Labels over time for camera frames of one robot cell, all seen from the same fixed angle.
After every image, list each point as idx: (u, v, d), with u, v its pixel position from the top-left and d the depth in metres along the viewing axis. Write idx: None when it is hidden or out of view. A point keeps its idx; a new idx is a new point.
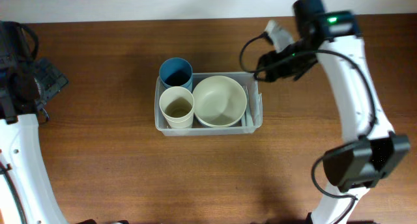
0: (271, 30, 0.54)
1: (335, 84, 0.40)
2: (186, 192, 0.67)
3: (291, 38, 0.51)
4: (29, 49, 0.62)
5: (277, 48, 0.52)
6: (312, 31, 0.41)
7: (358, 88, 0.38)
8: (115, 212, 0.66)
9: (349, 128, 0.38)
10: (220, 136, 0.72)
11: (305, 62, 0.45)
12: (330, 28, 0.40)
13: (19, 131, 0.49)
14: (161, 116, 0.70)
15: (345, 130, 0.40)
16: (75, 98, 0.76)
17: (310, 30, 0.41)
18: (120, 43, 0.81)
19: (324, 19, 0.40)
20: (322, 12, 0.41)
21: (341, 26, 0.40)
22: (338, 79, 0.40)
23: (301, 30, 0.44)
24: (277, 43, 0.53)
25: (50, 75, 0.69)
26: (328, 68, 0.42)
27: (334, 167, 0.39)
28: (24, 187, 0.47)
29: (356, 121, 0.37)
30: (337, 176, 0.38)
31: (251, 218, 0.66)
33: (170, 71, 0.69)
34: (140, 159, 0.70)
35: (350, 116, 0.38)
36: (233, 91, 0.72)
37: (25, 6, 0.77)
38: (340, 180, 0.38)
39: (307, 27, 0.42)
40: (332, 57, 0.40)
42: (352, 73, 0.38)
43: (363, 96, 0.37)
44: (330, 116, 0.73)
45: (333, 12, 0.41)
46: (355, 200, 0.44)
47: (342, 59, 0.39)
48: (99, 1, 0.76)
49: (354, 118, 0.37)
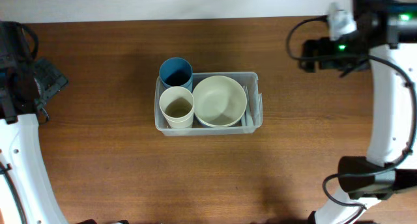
0: (332, 12, 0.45)
1: (380, 98, 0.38)
2: (186, 193, 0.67)
3: (353, 26, 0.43)
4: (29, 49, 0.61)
5: (332, 35, 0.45)
6: (374, 25, 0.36)
7: (402, 112, 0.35)
8: (114, 213, 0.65)
9: (378, 148, 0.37)
10: (221, 136, 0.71)
11: (356, 60, 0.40)
12: (395, 30, 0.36)
13: (19, 131, 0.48)
14: (160, 116, 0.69)
15: (371, 143, 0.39)
16: (75, 98, 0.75)
17: (373, 22, 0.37)
18: (120, 44, 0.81)
19: (394, 18, 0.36)
20: (395, 7, 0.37)
21: (408, 28, 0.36)
22: (383, 96, 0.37)
23: (361, 21, 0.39)
24: (333, 28, 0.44)
25: (50, 75, 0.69)
26: (376, 78, 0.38)
27: (349, 178, 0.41)
28: (24, 187, 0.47)
29: (389, 146, 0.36)
30: (350, 185, 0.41)
31: (251, 218, 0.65)
33: (170, 71, 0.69)
34: (140, 159, 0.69)
35: (385, 137, 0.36)
36: (234, 91, 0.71)
37: (25, 5, 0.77)
38: (352, 189, 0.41)
39: (370, 19, 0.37)
40: (386, 68, 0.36)
42: (401, 94, 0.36)
43: (406, 122, 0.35)
44: (331, 116, 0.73)
45: (406, 10, 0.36)
46: (363, 209, 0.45)
47: (397, 74, 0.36)
48: (98, 1, 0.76)
49: (387, 142, 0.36)
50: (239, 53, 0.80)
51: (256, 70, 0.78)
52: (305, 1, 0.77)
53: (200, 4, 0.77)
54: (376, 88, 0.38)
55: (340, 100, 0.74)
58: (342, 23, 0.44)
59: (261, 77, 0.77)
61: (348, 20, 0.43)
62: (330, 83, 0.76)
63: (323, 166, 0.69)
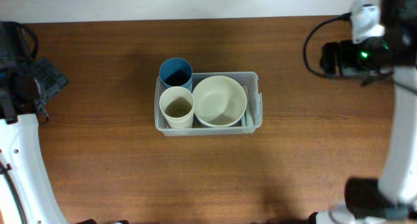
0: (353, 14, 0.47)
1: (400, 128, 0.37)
2: (186, 192, 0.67)
3: (374, 28, 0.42)
4: (29, 49, 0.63)
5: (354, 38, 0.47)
6: (407, 42, 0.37)
7: None
8: (114, 213, 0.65)
9: (390, 180, 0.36)
10: (221, 136, 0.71)
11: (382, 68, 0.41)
12: None
13: (19, 131, 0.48)
14: (161, 116, 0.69)
15: (382, 175, 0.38)
16: (75, 98, 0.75)
17: (405, 40, 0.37)
18: (120, 44, 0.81)
19: None
20: None
21: None
22: (406, 128, 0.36)
23: (392, 35, 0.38)
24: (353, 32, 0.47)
25: (50, 75, 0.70)
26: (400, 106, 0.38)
27: (359, 201, 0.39)
28: (24, 187, 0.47)
29: (405, 180, 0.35)
30: (359, 208, 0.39)
31: (251, 218, 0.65)
33: (171, 71, 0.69)
34: (140, 159, 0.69)
35: (401, 170, 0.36)
36: (235, 92, 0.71)
37: (25, 5, 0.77)
38: (361, 213, 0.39)
39: (401, 36, 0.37)
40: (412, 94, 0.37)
42: None
43: None
44: (331, 116, 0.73)
45: None
46: None
47: None
48: (98, 1, 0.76)
49: (404, 175, 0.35)
50: (238, 53, 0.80)
51: (256, 70, 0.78)
52: (305, 0, 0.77)
53: (200, 4, 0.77)
54: (399, 116, 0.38)
55: (339, 100, 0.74)
58: (367, 26, 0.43)
59: (261, 77, 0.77)
61: (373, 23, 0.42)
62: None
63: (322, 166, 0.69)
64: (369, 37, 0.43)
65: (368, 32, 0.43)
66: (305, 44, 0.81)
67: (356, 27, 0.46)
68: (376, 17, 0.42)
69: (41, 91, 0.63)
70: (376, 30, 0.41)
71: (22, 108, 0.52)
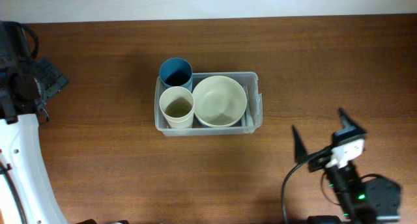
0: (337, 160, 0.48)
1: None
2: (186, 192, 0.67)
3: (350, 150, 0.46)
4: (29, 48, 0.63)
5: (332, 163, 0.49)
6: (371, 205, 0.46)
7: None
8: (114, 213, 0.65)
9: None
10: (221, 136, 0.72)
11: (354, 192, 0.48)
12: (378, 214, 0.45)
13: (19, 131, 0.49)
14: (161, 116, 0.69)
15: None
16: (75, 98, 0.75)
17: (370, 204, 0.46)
18: (120, 44, 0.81)
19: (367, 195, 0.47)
20: (367, 189, 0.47)
21: (371, 207, 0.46)
22: None
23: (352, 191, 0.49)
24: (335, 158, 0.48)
25: (50, 76, 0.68)
26: None
27: None
28: (24, 187, 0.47)
29: None
30: None
31: (251, 219, 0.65)
33: (171, 71, 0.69)
34: (140, 159, 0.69)
35: None
36: (235, 92, 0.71)
37: (27, 6, 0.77)
38: None
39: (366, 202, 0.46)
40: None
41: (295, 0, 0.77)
42: None
43: None
44: (331, 116, 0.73)
45: (369, 191, 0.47)
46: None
47: None
48: (99, 2, 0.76)
49: None
50: (238, 53, 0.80)
51: (256, 70, 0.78)
52: (304, 1, 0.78)
53: (200, 4, 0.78)
54: None
55: (340, 100, 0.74)
58: (352, 151, 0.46)
59: (262, 77, 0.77)
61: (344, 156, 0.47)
62: (330, 83, 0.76)
63: None
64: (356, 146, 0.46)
65: (352, 146, 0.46)
66: (305, 44, 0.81)
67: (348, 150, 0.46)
68: (354, 150, 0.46)
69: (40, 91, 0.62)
70: (349, 147, 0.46)
71: (23, 108, 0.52)
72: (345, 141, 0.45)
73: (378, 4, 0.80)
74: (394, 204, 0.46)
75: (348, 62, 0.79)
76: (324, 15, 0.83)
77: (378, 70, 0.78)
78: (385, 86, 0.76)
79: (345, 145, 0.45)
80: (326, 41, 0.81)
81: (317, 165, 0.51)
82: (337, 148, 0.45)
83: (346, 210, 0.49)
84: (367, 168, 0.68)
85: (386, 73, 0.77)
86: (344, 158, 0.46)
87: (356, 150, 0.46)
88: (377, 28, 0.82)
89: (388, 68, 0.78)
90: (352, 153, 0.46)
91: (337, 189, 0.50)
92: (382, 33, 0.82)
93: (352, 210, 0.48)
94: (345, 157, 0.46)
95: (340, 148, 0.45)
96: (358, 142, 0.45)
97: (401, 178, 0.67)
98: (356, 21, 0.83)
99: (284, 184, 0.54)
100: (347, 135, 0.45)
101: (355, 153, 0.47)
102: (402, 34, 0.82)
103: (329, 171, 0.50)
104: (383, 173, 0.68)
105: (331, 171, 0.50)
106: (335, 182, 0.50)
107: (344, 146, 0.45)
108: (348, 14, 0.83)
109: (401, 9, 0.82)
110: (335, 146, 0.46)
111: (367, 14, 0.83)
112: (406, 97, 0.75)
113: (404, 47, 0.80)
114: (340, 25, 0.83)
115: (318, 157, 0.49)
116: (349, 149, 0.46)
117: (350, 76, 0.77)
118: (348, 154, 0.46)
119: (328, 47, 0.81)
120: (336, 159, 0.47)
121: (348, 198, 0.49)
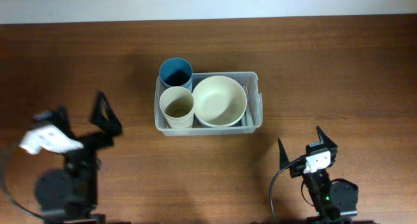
0: (307, 168, 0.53)
1: None
2: (186, 192, 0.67)
3: (319, 161, 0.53)
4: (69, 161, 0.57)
5: (307, 170, 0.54)
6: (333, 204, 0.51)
7: None
8: (113, 213, 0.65)
9: None
10: (221, 136, 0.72)
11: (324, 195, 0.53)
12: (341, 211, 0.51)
13: None
14: (161, 116, 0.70)
15: None
16: (75, 98, 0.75)
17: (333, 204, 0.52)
18: (120, 44, 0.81)
19: (331, 198, 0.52)
20: (330, 192, 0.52)
21: (335, 207, 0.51)
22: None
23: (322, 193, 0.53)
24: (307, 168, 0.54)
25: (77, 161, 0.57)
26: None
27: None
28: None
29: None
30: None
31: (251, 219, 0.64)
33: (171, 71, 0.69)
34: (140, 159, 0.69)
35: None
36: (235, 92, 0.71)
37: (27, 6, 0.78)
38: None
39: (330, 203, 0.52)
40: None
41: None
42: None
43: None
44: (331, 116, 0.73)
45: (332, 194, 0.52)
46: None
47: None
48: (100, 2, 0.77)
49: None
50: (239, 53, 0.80)
51: (256, 70, 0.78)
52: (304, 0, 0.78)
53: (199, 4, 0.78)
54: None
55: (340, 100, 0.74)
58: (320, 162, 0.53)
59: (262, 77, 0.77)
61: (314, 165, 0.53)
62: (330, 83, 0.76)
63: None
64: (326, 157, 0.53)
65: (321, 159, 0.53)
66: (305, 44, 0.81)
67: (318, 163, 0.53)
68: (323, 162, 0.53)
69: (86, 160, 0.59)
70: (319, 157, 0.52)
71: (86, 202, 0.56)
72: (315, 151, 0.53)
73: (376, 4, 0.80)
74: (352, 200, 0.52)
75: (348, 62, 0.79)
76: (324, 15, 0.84)
77: (378, 70, 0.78)
78: (385, 86, 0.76)
79: (315, 154, 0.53)
80: (326, 41, 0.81)
81: (296, 171, 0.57)
82: (309, 157, 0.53)
83: (318, 210, 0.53)
84: (368, 168, 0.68)
85: (385, 73, 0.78)
86: (314, 166, 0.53)
87: (326, 160, 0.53)
88: (376, 27, 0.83)
89: (388, 68, 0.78)
90: (322, 163, 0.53)
91: (311, 192, 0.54)
92: (380, 33, 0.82)
93: (322, 208, 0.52)
94: (315, 166, 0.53)
95: (311, 157, 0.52)
96: (324, 153, 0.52)
97: (401, 178, 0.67)
98: (356, 21, 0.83)
99: (270, 189, 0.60)
100: (318, 147, 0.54)
101: (325, 164, 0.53)
102: (401, 34, 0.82)
103: (305, 177, 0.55)
104: (382, 172, 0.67)
105: (307, 178, 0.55)
106: (311, 186, 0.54)
107: (315, 154, 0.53)
108: (346, 14, 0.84)
109: (399, 10, 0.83)
110: (307, 155, 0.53)
111: (366, 15, 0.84)
112: (405, 96, 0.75)
113: (404, 47, 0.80)
114: (339, 25, 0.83)
115: (296, 165, 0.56)
116: (320, 158, 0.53)
117: (349, 76, 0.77)
118: (318, 163, 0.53)
119: (328, 47, 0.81)
120: (307, 167, 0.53)
121: (319, 200, 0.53)
